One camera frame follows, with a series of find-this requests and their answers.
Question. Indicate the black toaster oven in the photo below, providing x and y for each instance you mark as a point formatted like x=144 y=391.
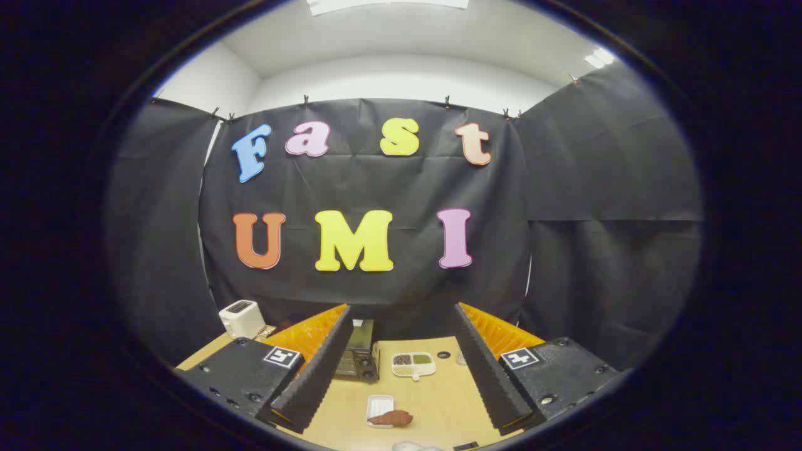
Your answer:
x=360 y=351

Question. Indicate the white divided bean plate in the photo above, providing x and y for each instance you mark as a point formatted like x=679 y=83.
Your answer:
x=413 y=366

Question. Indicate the white rectangular tray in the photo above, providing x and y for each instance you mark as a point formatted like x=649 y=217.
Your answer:
x=379 y=404

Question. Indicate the row of black cloth clips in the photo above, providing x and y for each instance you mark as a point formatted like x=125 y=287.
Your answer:
x=306 y=99

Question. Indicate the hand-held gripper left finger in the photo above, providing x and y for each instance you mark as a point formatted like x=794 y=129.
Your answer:
x=319 y=376

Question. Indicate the brown meat piece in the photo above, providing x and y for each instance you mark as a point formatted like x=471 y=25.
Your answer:
x=393 y=418

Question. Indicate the white bread toaster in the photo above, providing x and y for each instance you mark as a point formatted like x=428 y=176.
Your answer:
x=241 y=319

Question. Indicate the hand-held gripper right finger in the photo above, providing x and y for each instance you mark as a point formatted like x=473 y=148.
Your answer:
x=489 y=376

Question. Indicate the clear glass bottle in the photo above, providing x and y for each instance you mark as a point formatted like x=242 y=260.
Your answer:
x=461 y=359

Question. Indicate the small ceiling light panel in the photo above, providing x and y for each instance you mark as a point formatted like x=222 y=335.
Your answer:
x=600 y=58

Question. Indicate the long ceiling light panel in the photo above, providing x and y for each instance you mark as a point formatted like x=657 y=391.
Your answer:
x=388 y=5

